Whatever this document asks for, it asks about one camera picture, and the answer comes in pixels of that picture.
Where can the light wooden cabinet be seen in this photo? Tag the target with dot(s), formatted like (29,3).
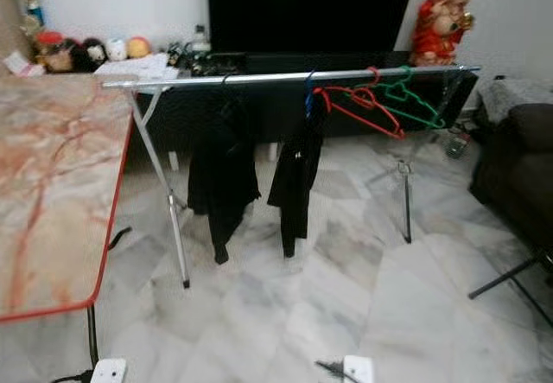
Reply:
(10,24)

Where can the white round doll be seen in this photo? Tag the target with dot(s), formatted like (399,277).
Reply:
(116,50)

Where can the orange round doll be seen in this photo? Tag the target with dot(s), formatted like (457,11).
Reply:
(138,47)

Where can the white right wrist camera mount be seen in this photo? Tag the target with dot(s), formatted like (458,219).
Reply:
(359,370)

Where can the pink white packet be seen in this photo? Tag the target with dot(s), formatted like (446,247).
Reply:
(19,64)

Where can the small dark metal figurine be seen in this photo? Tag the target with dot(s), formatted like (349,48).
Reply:
(180,58)

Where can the red gold buddha statue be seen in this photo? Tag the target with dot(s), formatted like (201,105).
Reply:
(432,28)

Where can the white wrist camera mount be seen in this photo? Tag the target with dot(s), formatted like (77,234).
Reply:
(109,372)
(359,370)

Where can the marble top folding table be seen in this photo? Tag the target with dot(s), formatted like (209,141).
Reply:
(52,193)

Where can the dark brown plush doll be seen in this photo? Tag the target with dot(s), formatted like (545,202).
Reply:
(73,57)

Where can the lace covered side table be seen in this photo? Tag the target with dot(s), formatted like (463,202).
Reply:
(514,96)

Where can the black white-faced plush doll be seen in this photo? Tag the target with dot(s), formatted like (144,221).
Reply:
(94,53)

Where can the black knit collar garment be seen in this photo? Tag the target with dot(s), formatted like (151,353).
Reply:
(222,175)

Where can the red plastic hanger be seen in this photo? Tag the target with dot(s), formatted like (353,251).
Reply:
(365,98)

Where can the dark brown fabric sofa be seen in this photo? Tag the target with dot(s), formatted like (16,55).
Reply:
(518,167)

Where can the black TV console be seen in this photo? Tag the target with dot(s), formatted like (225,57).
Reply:
(177,119)

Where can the blue plastic hanger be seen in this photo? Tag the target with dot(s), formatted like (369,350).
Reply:
(308,99)

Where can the black t-shirt white print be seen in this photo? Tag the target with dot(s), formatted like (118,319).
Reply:
(298,167)

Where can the clear plastic bottle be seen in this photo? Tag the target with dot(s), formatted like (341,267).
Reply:
(201,41)

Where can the white crumpled cloth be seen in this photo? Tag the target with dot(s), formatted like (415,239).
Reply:
(138,67)

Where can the black flat television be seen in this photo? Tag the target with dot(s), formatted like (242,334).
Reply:
(311,11)

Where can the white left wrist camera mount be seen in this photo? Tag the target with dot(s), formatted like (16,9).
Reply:
(109,372)

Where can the silver metal clothes rack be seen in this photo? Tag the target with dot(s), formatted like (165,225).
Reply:
(259,78)

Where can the green plastic hanger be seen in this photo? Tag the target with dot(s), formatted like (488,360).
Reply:
(404,89)

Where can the floor power strip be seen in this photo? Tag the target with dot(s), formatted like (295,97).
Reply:
(456,147)

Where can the black folding chair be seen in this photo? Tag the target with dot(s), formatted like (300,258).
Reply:
(505,279)

